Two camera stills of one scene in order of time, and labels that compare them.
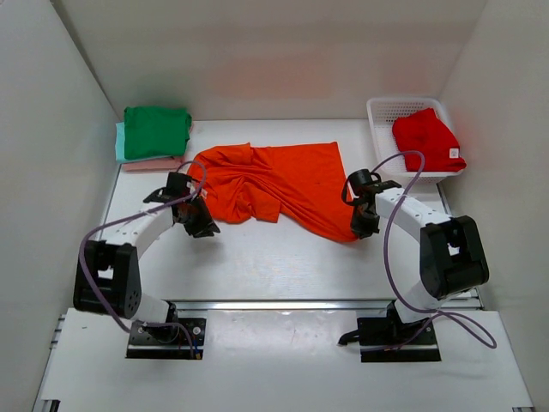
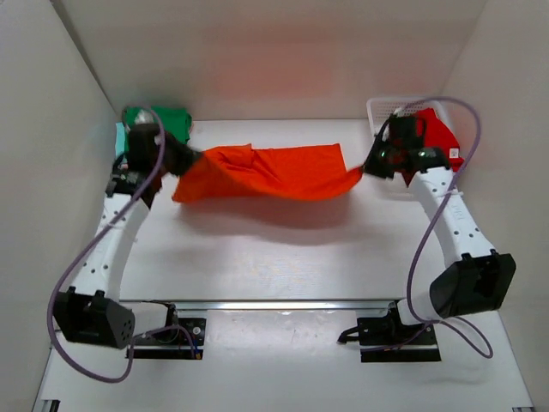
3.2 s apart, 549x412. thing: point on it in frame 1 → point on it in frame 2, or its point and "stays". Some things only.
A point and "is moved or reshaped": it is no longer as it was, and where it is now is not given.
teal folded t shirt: [120, 144] stays
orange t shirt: [309, 183] is moved or reshaped
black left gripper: [202, 229] → [190, 157]
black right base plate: [377, 334] stays
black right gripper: [361, 230] → [371, 166]
